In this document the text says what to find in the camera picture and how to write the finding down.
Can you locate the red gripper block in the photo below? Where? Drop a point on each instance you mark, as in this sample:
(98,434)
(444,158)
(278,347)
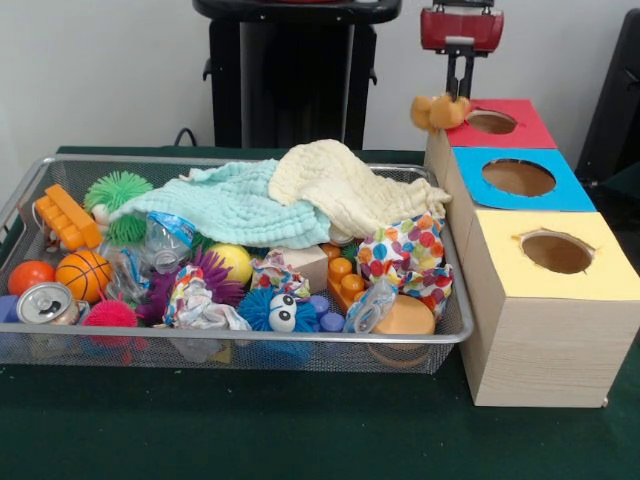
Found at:
(462,27)

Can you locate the brown plush toy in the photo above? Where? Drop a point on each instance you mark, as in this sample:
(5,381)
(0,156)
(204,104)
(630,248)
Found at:
(442,114)

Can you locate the cream muslin cloth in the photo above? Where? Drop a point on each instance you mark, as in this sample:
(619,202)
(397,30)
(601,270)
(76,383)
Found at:
(340,185)

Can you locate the wooden box with three holes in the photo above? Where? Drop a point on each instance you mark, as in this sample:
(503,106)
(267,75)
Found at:
(550,340)

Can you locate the black flat panel stand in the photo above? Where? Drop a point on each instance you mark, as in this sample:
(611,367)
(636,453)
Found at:
(615,100)

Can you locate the crumpled polka dot paper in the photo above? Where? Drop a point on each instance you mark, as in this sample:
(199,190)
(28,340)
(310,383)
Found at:
(405,255)

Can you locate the mint green muslin cloth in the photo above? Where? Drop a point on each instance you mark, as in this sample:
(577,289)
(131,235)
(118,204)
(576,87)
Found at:
(240,205)

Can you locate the blue spiky ball with eyes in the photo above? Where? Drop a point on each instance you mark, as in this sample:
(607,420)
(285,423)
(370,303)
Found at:
(280,312)

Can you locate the green spiky rubber ball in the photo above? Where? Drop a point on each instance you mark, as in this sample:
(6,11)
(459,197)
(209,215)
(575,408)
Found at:
(117,192)

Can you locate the dark green tablecloth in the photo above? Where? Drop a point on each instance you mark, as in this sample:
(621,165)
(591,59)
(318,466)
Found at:
(250,425)

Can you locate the orange toy building brick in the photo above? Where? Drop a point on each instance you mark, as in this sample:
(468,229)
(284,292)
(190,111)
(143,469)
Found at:
(67,217)

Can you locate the pink spiky rubber ball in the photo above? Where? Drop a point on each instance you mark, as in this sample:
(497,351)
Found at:
(110,315)

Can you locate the small orange basketball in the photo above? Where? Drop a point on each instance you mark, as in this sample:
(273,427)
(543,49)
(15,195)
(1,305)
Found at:
(82,275)

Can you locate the silver drink can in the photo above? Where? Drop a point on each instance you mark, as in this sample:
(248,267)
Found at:
(45,302)

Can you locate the smooth orange-red ball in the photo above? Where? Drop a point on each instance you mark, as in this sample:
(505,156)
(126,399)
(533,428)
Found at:
(30,277)

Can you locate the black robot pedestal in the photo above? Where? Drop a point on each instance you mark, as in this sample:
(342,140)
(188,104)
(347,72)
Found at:
(300,90)

